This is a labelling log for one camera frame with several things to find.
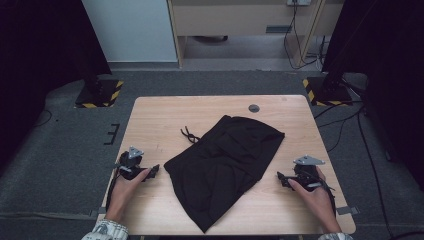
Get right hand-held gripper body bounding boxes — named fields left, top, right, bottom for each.
left=286, top=154, right=329, bottom=193

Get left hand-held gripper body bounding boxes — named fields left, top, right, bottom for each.
left=114, top=145, right=151, bottom=181

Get black shorts with drawstring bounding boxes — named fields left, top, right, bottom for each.
left=163, top=114, right=286, bottom=234

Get person's right hand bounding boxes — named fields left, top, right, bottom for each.
left=288, top=166, right=343, bottom=234

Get person's left hand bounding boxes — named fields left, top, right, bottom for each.
left=105, top=168, right=152, bottom=224

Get grey tape strip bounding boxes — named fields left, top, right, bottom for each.
left=89, top=206, right=108, bottom=220
left=335, top=205, right=361, bottom=216

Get striped stand base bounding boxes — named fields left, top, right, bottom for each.
left=302, top=76, right=354, bottom=107
left=74, top=79, right=124, bottom=109

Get white cabinet panel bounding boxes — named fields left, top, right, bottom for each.
left=81, top=0, right=178, bottom=63

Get dark curtain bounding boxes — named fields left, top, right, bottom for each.
left=321, top=0, right=424, bottom=192
left=0, top=0, right=113, bottom=169

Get light wooden desk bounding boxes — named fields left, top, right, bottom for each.
left=166, top=0, right=345, bottom=68

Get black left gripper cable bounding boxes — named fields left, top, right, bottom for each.
left=105, top=166, right=122, bottom=212

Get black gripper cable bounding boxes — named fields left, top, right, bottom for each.
left=105, top=166, right=122, bottom=212
left=319, top=179, right=338, bottom=218

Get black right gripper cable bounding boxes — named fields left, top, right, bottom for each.
left=319, top=179, right=338, bottom=218

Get long black floor cable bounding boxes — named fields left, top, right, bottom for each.
left=356, top=113, right=424, bottom=240

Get black floor cables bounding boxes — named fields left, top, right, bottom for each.
left=313, top=99, right=365, bottom=154

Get thin black floor cable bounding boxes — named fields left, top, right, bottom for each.
left=33, top=109, right=53, bottom=128

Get black hanging cables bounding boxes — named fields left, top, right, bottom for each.
left=283, top=0, right=326, bottom=72

